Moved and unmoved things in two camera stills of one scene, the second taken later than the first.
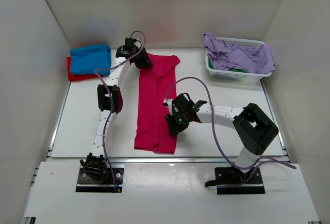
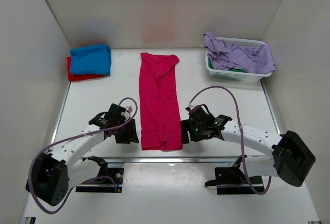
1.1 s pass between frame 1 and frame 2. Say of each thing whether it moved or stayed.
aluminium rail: stayed
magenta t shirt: stayed
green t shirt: stayed
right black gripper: moved
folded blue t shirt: stayed
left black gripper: moved
